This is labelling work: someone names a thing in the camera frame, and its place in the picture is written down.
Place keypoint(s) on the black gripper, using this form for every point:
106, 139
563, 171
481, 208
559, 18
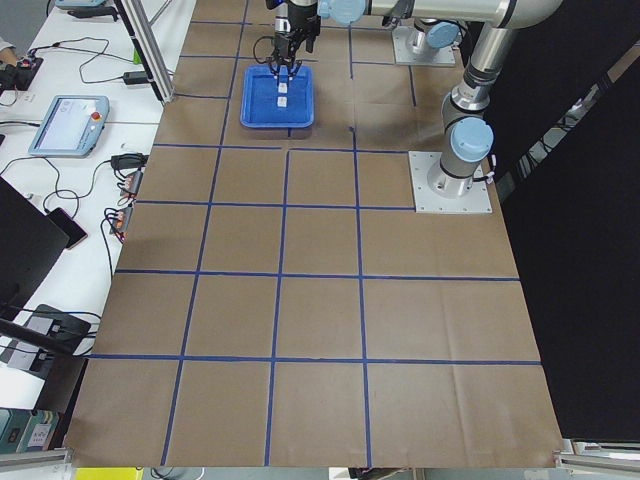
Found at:
293, 26

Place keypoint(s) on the blue plastic tray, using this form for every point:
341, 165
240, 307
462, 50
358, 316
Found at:
259, 108

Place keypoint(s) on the black power adapter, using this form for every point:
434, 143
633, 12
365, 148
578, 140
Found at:
135, 78

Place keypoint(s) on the usb hub upper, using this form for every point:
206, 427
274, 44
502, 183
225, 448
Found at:
130, 185

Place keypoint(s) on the usb hub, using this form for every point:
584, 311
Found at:
130, 185
118, 220

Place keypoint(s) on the teach pendant tablet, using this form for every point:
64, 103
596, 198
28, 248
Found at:
71, 127

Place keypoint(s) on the usb hub lower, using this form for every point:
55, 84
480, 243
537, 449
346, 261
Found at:
118, 220

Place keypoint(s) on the smartphone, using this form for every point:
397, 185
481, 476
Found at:
67, 225

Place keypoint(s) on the black monitor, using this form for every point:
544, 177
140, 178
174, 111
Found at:
30, 246

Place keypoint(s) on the black docking box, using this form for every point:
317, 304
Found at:
47, 334

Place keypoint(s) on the aluminium frame profile left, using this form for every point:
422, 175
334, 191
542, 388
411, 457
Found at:
145, 45

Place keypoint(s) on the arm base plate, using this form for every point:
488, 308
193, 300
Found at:
432, 47
435, 192

